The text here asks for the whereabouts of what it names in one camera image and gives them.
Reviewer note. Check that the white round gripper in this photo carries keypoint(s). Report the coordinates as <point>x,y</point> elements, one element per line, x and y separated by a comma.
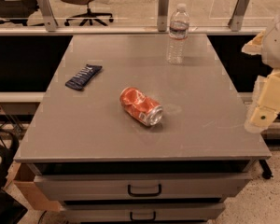
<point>277,44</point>

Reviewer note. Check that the dented red coke can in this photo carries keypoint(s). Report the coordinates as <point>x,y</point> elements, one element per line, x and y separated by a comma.
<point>141,107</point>

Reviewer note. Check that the clear plastic water bottle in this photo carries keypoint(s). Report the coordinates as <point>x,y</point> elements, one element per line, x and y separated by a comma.
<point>178,34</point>

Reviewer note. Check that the black cabinet caster wheel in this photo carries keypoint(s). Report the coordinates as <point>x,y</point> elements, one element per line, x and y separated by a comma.
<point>267,173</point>

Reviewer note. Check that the upper grey drawer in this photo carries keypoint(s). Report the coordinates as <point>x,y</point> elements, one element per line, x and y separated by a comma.
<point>140,187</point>

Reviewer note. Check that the grey drawer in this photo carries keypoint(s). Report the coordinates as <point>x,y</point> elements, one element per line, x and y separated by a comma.
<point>140,187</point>
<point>165,212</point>

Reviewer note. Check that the dark blue snack bag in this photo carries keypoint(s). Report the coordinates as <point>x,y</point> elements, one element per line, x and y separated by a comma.
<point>82,78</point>

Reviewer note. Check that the grey drawer cabinet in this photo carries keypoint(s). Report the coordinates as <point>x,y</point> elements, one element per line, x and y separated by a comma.
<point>88,132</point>

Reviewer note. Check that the lower grey drawer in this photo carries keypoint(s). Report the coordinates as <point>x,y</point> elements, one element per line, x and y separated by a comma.
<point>165,212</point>

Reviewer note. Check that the wooden box beside cabinet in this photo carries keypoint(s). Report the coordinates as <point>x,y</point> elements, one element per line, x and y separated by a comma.
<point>22,177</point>

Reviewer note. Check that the black chair lower left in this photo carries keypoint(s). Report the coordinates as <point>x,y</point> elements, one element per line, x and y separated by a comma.
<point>11,211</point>

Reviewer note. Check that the right metal rail bracket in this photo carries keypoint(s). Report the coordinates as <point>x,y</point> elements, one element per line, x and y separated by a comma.
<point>237,17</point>

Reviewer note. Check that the metal rail bracket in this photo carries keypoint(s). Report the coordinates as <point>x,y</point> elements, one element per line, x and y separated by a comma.
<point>237,17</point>
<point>47,14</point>
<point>162,16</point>

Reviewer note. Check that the middle metal rail bracket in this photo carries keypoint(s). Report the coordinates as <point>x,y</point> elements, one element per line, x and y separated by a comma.
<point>162,16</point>

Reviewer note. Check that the black lower drawer handle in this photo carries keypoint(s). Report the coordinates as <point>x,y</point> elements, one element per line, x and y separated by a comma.
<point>146,217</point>

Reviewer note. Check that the left metal rail bracket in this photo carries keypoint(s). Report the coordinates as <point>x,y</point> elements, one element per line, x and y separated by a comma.
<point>47,14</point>

